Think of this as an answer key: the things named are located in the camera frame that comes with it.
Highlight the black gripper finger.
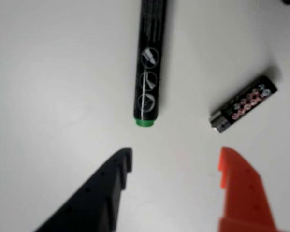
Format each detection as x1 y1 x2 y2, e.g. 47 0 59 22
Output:
32 147 134 232

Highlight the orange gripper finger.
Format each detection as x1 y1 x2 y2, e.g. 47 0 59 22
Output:
217 146 285 232

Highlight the green marker with black barrel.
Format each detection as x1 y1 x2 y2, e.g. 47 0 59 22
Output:
132 0 168 128

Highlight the black AAA battery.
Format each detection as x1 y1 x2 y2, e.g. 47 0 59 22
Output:
208 75 279 134

